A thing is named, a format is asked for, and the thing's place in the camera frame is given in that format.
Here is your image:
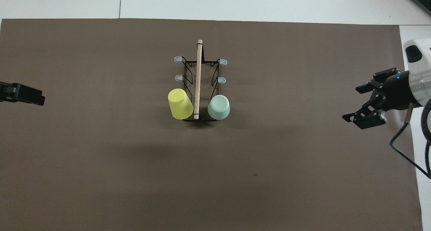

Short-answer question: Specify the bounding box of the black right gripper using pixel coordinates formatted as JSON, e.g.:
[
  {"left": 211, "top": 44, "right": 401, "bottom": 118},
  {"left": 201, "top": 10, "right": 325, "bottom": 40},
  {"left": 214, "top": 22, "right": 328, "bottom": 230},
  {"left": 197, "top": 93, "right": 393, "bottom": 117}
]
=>
[{"left": 342, "top": 68, "right": 415, "bottom": 130}]

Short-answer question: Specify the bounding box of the brown table mat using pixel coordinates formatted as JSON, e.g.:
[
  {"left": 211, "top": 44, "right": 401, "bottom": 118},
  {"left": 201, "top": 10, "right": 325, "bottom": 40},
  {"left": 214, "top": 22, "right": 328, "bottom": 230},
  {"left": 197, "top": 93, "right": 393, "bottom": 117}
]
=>
[{"left": 0, "top": 18, "right": 424, "bottom": 231}]

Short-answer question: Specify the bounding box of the black wire cup rack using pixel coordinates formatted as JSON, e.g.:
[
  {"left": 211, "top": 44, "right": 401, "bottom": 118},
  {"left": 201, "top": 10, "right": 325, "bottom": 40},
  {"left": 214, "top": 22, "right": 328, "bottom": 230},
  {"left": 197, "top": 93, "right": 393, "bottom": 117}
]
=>
[{"left": 174, "top": 39, "right": 228, "bottom": 123}]

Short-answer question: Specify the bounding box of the yellow plastic cup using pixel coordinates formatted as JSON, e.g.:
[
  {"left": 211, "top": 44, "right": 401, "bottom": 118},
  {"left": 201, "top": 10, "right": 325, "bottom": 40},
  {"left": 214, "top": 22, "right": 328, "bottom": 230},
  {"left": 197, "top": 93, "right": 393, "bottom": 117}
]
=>
[{"left": 168, "top": 88, "right": 195, "bottom": 120}]

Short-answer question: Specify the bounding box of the pale green plastic cup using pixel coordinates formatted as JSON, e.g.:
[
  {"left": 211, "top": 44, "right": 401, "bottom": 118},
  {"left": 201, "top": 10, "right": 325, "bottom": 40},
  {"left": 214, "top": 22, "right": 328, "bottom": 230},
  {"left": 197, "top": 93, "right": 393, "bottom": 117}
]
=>
[{"left": 207, "top": 95, "right": 231, "bottom": 121}]

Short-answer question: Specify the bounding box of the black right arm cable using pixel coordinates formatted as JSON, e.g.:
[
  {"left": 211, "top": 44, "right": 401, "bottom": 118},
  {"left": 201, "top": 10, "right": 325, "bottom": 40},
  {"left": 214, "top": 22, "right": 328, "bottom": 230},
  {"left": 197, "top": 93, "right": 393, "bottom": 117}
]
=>
[{"left": 390, "top": 100, "right": 431, "bottom": 179}]

